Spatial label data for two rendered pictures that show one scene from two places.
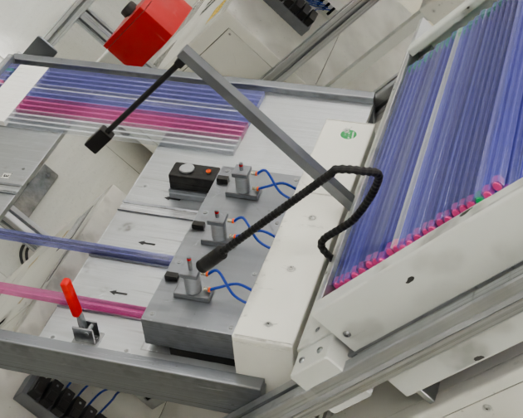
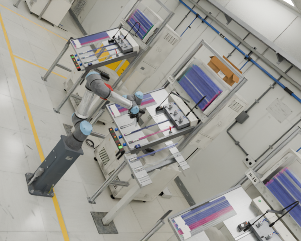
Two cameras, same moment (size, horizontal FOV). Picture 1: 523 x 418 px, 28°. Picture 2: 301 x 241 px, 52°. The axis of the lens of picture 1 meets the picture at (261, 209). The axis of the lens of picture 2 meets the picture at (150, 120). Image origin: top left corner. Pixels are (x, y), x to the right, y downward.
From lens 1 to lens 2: 2.31 m
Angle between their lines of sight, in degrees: 34
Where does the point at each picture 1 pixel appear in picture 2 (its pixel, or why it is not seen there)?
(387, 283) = (212, 106)
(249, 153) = (158, 102)
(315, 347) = (203, 117)
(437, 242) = (218, 99)
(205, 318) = (184, 122)
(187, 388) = (186, 131)
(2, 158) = (127, 120)
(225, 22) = not seen: hidden behind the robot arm
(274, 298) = (190, 115)
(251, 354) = (193, 123)
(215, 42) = not seen: hidden behind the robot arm
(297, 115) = (157, 94)
